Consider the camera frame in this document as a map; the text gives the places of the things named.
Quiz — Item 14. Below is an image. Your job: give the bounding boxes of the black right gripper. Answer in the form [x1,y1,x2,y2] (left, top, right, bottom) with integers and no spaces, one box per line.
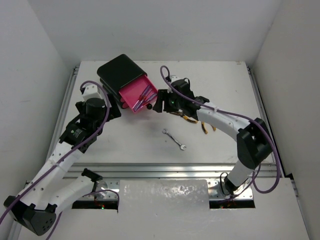
[153,89,184,113]

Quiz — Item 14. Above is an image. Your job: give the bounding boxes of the blue screwdriver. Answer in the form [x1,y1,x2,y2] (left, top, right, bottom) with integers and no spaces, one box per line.
[132,96,146,111]
[144,92,158,103]
[138,85,152,101]

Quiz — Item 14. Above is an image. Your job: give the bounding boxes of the yellow needle-nose pliers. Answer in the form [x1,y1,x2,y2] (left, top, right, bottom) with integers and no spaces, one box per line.
[170,111,198,124]

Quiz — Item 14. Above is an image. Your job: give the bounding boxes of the pink top drawer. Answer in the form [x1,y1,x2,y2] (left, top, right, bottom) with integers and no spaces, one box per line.
[119,75,158,113]

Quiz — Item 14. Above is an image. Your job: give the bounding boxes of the yellow cutting pliers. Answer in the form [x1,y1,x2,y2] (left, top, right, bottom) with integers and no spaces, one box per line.
[201,121,217,135]

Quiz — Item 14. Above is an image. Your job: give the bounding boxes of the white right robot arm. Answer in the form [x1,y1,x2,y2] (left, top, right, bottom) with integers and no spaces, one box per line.
[153,79,272,194]

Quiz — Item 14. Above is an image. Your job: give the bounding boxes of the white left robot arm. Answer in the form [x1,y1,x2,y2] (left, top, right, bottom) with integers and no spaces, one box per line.
[3,97,121,236]

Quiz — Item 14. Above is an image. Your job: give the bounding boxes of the pink bottom drawer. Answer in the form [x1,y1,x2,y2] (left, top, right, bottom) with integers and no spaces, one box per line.
[121,102,129,109]

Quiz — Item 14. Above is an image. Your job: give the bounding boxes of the black drawer cabinet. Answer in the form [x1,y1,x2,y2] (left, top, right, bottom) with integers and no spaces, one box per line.
[97,54,147,108]

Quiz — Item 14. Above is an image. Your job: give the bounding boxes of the silver wrench lower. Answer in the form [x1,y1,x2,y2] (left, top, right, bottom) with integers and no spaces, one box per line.
[162,128,187,151]

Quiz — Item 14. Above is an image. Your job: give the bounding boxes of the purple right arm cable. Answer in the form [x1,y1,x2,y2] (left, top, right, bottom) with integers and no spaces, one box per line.
[159,65,282,201]

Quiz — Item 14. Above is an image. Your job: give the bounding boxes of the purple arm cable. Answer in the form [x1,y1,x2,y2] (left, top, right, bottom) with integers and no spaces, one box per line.
[159,65,282,201]
[0,80,112,240]

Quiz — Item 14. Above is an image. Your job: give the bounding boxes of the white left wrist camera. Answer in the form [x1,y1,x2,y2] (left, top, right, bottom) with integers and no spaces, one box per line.
[80,84,102,102]

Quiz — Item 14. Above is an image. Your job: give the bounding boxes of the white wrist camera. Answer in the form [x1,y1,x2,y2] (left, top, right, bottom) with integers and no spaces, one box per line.
[80,84,102,102]
[168,75,180,83]

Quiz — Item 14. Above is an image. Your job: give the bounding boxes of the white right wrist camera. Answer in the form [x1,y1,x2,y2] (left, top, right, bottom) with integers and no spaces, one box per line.
[168,75,180,83]

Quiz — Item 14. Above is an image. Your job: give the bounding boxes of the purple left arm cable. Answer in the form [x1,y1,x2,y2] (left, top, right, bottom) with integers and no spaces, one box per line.
[0,80,112,240]

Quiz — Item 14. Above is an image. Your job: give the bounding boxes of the aluminium rail frame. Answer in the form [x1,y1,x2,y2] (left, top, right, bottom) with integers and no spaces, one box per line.
[55,73,277,209]

